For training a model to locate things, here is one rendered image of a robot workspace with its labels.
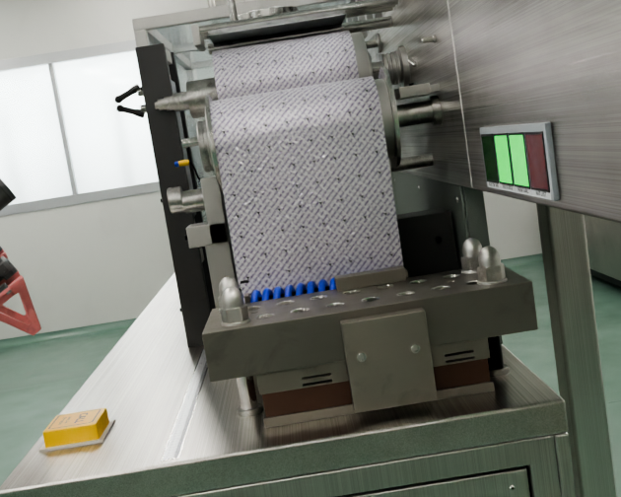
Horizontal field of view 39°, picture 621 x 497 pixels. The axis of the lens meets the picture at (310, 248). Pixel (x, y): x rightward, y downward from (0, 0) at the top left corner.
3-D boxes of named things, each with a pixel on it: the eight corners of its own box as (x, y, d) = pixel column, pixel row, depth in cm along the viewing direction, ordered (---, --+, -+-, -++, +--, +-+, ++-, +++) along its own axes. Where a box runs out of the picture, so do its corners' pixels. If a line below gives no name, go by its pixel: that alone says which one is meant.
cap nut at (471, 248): (458, 270, 118) (454, 238, 118) (485, 266, 118) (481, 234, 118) (464, 274, 114) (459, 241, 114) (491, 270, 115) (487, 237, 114)
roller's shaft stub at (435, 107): (391, 132, 129) (387, 103, 128) (438, 125, 129) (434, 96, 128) (395, 132, 124) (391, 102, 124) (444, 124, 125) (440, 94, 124)
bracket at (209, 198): (212, 374, 136) (178, 180, 132) (252, 367, 136) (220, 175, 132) (209, 382, 131) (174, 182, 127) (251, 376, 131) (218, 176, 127)
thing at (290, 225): (241, 305, 123) (220, 177, 121) (405, 279, 123) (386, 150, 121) (241, 306, 123) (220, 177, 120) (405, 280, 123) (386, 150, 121)
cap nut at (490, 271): (474, 281, 109) (469, 247, 108) (503, 277, 109) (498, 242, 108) (481, 286, 105) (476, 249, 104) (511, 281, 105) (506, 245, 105)
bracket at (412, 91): (395, 100, 129) (393, 87, 128) (434, 94, 129) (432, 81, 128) (400, 99, 124) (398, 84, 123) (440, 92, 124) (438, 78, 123)
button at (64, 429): (58, 432, 117) (55, 414, 117) (109, 423, 118) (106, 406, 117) (44, 450, 111) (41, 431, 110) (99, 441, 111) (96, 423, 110)
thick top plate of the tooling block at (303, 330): (219, 350, 119) (211, 308, 119) (504, 305, 120) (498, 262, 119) (210, 383, 104) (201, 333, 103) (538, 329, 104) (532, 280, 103)
